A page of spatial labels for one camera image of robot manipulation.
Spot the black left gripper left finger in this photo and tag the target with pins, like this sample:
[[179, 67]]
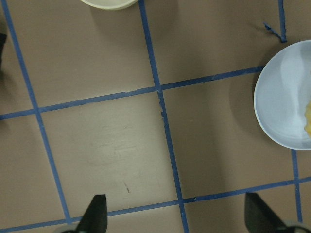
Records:
[[95, 218]]

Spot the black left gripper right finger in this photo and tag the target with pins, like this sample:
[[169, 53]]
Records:
[[260, 218]]

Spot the sliced bread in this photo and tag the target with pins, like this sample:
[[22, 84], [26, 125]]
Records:
[[307, 127]]

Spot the blue plate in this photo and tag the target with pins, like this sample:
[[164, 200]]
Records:
[[281, 95]]

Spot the black plate rack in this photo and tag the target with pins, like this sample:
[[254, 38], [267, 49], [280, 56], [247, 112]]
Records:
[[3, 38]]

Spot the white bowl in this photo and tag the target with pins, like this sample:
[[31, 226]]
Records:
[[110, 4]]

